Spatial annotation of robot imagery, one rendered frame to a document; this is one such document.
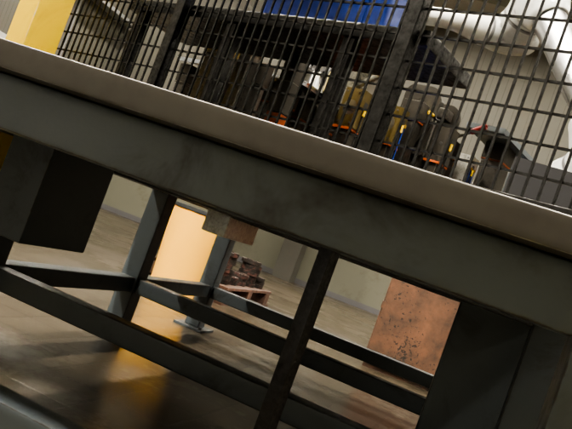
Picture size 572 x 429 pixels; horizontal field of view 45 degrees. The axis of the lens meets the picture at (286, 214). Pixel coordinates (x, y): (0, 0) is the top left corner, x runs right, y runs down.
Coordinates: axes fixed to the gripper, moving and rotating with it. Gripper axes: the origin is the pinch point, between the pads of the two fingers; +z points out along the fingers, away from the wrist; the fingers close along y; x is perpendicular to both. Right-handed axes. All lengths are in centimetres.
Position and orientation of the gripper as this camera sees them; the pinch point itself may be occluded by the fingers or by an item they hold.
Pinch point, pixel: (316, 83)
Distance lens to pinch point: 214.7
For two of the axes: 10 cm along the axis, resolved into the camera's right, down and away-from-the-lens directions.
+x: -5.6, -2.4, -7.9
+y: -7.5, -2.6, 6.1
